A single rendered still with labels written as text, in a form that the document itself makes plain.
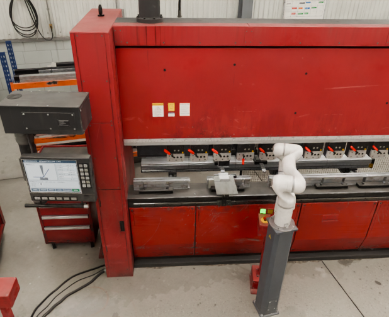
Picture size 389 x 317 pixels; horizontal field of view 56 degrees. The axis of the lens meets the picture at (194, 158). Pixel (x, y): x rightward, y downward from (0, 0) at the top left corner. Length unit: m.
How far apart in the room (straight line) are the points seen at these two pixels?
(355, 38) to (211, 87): 1.11
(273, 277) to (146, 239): 1.21
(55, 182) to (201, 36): 1.43
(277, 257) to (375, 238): 1.43
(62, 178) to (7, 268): 1.78
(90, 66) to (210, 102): 0.94
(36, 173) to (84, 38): 0.94
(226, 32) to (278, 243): 1.59
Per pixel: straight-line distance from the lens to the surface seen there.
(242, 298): 3.63
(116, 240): 3.44
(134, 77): 2.83
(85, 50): 2.60
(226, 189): 3.14
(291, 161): 2.77
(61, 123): 2.41
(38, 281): 3.96
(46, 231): 4.01
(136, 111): 2.93
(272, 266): 3.07
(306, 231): 3.76
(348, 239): 4.04
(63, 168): 2.55
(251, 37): 2.78
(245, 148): 3.15
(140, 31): 2.72
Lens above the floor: 2.85
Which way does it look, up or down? 32 degrees down
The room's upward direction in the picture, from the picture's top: 1 degrees clockwise
